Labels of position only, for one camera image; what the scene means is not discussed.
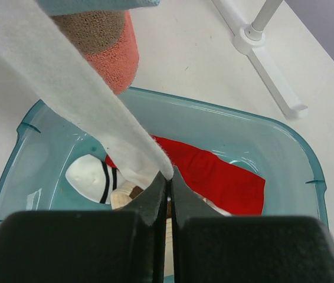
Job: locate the red sock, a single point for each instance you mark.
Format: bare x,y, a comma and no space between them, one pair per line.
229,187

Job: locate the teal plastic basin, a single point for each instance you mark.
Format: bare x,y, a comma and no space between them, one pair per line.
35,177

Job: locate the coral brown towel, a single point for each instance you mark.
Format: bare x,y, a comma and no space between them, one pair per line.
105,38

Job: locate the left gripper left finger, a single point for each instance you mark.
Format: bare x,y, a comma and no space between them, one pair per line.
125,245

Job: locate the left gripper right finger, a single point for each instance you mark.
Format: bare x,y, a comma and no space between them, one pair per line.
210,247

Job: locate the white silver clothes rack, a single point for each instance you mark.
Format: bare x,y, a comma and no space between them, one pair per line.
249,39

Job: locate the white cloth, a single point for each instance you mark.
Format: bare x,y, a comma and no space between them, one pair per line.
37,50

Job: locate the white black-striped sock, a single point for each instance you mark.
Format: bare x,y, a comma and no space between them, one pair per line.
93,178

